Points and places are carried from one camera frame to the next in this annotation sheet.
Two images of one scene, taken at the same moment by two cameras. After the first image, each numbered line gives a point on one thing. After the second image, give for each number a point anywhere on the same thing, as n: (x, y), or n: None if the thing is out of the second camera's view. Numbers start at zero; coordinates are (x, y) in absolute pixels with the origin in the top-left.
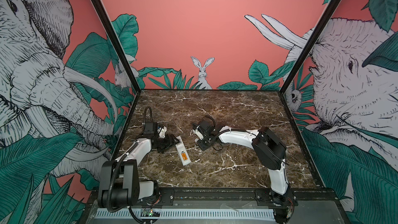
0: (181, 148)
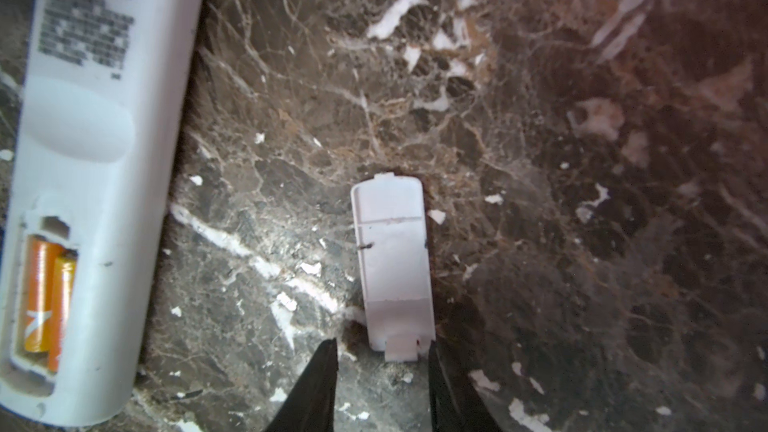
0: (98, 161)
